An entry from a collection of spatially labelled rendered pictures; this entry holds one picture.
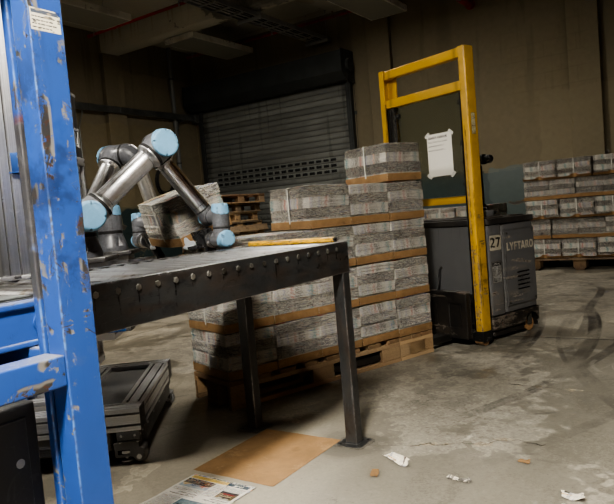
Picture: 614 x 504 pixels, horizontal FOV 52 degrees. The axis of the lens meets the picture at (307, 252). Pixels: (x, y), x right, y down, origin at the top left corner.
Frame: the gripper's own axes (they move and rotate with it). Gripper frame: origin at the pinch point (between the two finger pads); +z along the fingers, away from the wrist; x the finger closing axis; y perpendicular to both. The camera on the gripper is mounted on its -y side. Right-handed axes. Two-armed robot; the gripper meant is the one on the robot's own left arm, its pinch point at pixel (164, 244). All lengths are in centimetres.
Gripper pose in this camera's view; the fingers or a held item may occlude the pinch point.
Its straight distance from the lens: 335.1
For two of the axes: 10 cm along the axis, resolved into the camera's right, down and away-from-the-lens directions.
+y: -3.4, -9.0, -2.6
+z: 6.0, 0.1, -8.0
